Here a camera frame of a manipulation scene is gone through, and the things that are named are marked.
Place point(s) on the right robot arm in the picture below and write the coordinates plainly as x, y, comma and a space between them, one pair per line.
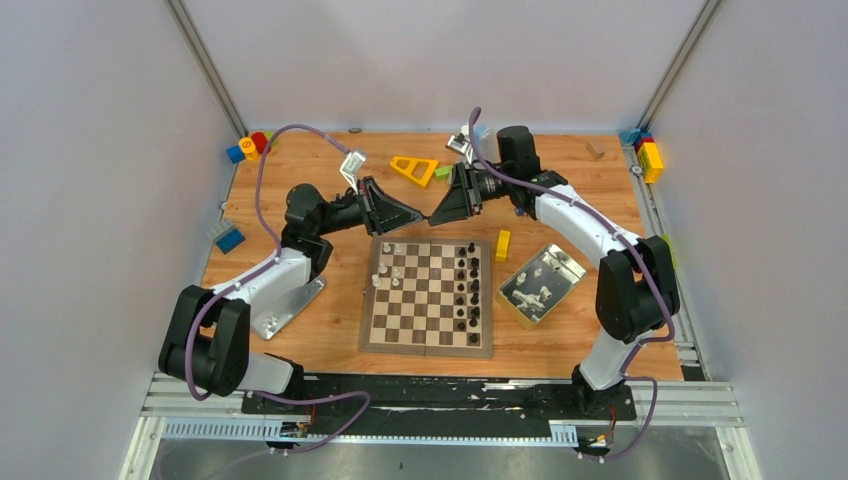
637, 292

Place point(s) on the colourful cylinder blocks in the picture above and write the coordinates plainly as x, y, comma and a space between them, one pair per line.
251, 147

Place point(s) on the brown wooden block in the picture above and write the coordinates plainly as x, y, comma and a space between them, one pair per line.
596, 150

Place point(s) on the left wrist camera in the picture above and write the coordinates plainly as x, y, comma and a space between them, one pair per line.
350, 167

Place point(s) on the grey blue duplo brick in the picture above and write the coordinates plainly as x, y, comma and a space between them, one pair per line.
226, 236

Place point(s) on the yellow triangle block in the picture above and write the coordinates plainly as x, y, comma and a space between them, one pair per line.
419, 171

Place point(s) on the yellow arch block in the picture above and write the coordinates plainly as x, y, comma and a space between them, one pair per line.
502, 245

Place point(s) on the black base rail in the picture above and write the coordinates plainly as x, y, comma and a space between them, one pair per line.
432, 406

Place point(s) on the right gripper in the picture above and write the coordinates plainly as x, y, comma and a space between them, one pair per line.
462, 200

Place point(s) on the green block by bag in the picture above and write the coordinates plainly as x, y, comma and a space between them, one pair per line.
443, 173

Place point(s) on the yellow tin with chess pieces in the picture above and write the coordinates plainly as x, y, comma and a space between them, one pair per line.
540, 285

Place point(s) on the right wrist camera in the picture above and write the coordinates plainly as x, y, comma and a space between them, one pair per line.
461, 144

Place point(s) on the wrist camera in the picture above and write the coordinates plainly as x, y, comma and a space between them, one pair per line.
350, 167
461, 144

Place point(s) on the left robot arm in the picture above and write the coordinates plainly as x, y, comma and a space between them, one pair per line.
207, 341

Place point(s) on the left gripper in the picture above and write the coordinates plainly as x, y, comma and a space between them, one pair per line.
369, 210

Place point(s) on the silver tin lid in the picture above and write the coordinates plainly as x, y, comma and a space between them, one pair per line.
288, 308

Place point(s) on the wooden chess board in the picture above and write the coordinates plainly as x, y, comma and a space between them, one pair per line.
428, 297

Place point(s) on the stacked duplo bricks corner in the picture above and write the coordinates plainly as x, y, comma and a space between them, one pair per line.
648, 155

